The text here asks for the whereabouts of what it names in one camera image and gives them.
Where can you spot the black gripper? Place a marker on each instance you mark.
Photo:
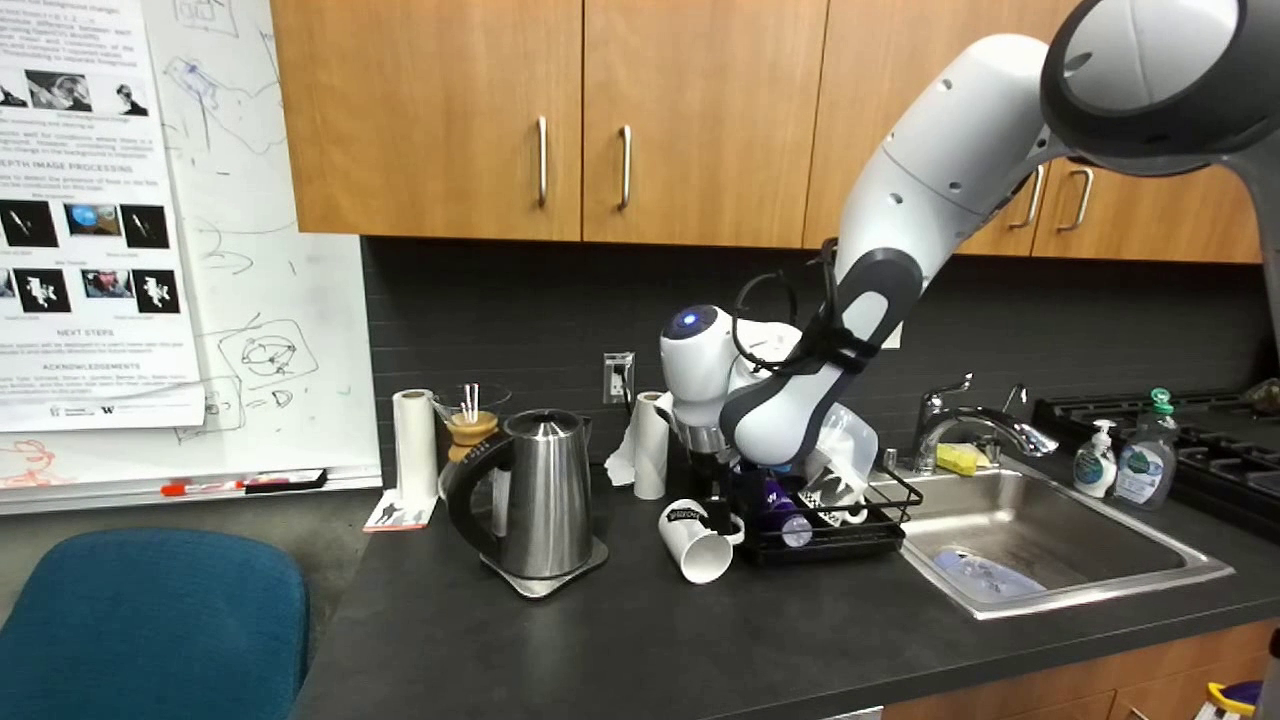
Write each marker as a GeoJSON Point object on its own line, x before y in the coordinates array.
{"type": "Point", "coordinates": [701, 468]}

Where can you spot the white ceramic mug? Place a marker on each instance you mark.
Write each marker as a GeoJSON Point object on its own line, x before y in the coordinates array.
{"type": "Point", "coordinates": [699, 544]}

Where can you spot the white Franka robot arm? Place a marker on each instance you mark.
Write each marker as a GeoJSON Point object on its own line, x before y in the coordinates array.
{"type": "Point", "coordinates": [935, 173]}

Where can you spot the dish soap bottle green cap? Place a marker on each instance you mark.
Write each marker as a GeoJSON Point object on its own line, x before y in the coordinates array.
{"type": "Point", "coordinates": [1145, 462]}

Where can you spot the white funnel shaped cup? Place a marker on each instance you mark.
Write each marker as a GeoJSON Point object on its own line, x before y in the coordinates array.
{"type": "Point", "coordinates": [840, 505]}

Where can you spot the clear plastic food container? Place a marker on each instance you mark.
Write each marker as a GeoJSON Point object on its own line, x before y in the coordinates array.
{"type": "Point", "coordinates": [844, 454]}

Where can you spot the stainless steel electric kettle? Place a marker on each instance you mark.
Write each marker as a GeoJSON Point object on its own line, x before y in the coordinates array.
{"type": "Point", "coordinates": [540, 492]}

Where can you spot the yellow sponge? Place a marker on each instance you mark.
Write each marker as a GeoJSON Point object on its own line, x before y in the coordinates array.
{"type": "Point", "coordinates": [963, 456]}

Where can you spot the glass carafe wooden collar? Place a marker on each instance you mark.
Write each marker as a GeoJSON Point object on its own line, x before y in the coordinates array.
{"type": "Point", "coordinates": [468, 429]}

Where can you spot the chrome faucet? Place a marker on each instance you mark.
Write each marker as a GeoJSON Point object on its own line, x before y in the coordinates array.
{"type": "Point", "coordinates": [975, 426]}

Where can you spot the slim white paper towel roll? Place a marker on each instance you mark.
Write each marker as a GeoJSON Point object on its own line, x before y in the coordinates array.
{"type": "Point", "coordinates": [412, 447]}

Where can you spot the stainless steel sink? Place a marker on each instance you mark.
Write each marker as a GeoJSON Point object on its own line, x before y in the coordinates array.
{"type": "Point", "coordinates": [1042, 535]}

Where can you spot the white pump soap dispenser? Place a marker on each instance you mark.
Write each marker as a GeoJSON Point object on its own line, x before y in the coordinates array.
{"type": "Point", "coordinates": [1092, 464]}

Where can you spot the wooden base cabinet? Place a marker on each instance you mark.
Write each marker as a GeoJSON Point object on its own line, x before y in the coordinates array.
{"type": "Point", "coordinates": [1066, 682]}

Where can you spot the wooden cabinet door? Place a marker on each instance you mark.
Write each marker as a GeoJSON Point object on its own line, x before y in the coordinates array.
{"type": "Point", "coordinates": [1162, 221]}
{"type": "Point", "coordinates": [704, 122]}
{"type": "Point", "coordinates": [852, 80]}
{"type": "Point", "coordinates": [427, 122]}

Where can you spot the black whiteboard marker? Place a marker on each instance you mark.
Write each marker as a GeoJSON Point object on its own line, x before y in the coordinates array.
{"type": "Point", "coordinates": [280, 478]}

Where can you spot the whiteboard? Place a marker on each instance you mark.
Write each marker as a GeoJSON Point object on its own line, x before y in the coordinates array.
{"type": "Point", "coordinates": [295, 267]}

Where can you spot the black gas stove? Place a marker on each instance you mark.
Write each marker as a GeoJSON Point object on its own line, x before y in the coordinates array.
{"type": "Point", "coordinates": [1226, 454]}

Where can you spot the red whiteboard marker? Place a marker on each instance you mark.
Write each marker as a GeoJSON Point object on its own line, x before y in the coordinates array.
{"type": "Point", "coordinates": [202, 490]}

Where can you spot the yellow blue clamp tool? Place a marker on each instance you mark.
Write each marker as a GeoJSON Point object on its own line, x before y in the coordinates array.
{"type": "Point", "coordinates": [1232, 703]}

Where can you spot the research poster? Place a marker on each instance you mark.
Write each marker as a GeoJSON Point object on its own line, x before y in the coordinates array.
{"type": "Point", "coordinates": [83, 304]}

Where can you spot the wall power outlet plate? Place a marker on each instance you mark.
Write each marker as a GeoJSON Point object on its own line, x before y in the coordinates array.
{"type": "Point", "coordinates": [617, 376]}

